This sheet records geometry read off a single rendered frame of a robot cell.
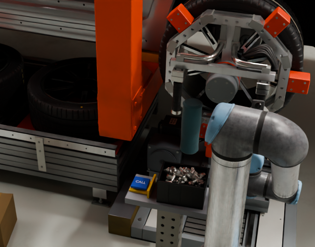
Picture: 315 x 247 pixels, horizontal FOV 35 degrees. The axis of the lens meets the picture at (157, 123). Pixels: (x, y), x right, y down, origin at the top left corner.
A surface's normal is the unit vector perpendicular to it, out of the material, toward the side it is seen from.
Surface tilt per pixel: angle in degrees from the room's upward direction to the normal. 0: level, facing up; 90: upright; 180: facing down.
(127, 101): 90
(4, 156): 90
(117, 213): 0
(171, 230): 90
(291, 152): 86
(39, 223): 0
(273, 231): 0
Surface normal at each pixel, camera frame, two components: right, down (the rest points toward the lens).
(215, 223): -0.61, 0.45
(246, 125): -0.26, -0.22
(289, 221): 0.04, -0.84
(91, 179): -0.25, 0.52
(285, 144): 0.27, 0.26
